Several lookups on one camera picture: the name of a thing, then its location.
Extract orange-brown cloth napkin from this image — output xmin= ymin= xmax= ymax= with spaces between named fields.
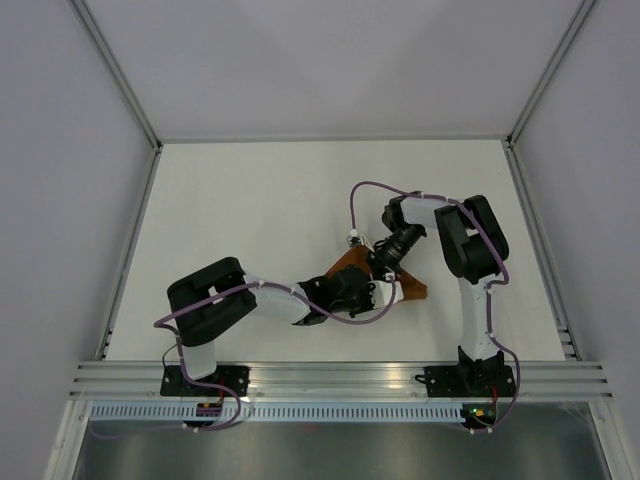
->
xmin=325 ymin=245 xmax=428 ymax=301

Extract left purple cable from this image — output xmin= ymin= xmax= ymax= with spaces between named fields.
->
xmin=152 ymin=279 xmax=399 ymax=431

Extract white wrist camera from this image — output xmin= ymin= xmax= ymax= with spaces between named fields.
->
xmin=369 ymin=276 xmax=404 ymax=310
xmin=347 ymin=228 xmax=371 ymax=248

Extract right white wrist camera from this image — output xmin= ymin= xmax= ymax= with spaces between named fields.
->
xmin=347 ymin=228 xmax=371 ymax=248

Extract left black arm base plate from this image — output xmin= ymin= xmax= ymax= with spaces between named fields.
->
xmin=160 ymin=365 xmax=249 ymax=397

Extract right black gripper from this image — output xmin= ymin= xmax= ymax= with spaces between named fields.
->
xmin=363 ymin=224 xmax=423 ymax=281

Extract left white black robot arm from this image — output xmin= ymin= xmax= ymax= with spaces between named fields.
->
xmin=167 ymin=257 xmax=375 ymax=396

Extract left aluminium frame post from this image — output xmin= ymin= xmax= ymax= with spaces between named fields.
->
xmin=68 ymin=0 xmax=162 ymax=152

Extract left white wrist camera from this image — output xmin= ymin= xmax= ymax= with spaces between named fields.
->
xmin=369 ymin=276 xmax=404 ymax=310

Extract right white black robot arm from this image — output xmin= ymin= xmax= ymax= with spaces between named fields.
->
xmin=368 ymin=192 xmax=519 ymax=397

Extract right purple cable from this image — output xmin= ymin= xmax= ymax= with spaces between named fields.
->
xmin=348 ymin=180 xmax=524 ymax=401

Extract aluminium frame post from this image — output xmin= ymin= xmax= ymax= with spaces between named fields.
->
xmin=504 ymin=0 xmax=599 ymax=149
xmin=68 ymin=0 xmax=162 ymax=152

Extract right aluminium frame post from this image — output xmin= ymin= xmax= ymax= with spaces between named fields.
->
xmin=504 ymin=0 xmax=599 ymax=149

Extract white slotted cable duct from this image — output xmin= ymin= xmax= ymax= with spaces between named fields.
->
xmin=91 ymin=401 xmax=463 ymax=423

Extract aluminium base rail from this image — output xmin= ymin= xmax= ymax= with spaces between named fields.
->
xmin=68 ymin=361 xmax=613 ymax=403

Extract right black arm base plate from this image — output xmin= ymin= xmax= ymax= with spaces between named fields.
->
xmin=414 ymin=365 xmax=516 ymax=399

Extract purple cable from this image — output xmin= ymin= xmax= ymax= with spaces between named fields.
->
xmin=152 ymin=279 xmax=399 ymax=431
xmin=348 ymin=180 xmax=524 ymax=401

